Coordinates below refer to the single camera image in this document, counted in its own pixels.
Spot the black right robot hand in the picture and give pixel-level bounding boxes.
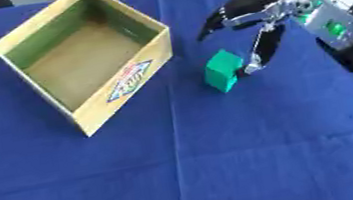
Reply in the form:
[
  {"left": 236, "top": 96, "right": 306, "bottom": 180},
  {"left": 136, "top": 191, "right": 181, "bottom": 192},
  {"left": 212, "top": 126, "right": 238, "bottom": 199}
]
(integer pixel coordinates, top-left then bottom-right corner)
[{"left": 189, "top": 0, "right": 310, "bottom": 83}]

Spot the tan cardboard box green inside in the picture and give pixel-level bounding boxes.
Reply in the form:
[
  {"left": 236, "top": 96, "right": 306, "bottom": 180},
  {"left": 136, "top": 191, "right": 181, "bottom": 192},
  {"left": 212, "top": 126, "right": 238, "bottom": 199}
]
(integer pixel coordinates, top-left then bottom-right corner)
[{"left": 0, "top": 0, "right": 186, "bottom": 151}]

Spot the green block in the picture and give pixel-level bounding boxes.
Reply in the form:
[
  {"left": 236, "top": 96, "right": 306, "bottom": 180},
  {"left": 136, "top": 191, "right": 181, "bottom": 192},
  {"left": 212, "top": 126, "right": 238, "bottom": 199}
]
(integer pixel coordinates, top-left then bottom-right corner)
[{"left": 198, "top": 45, "right": 250, "bottom": 97}]

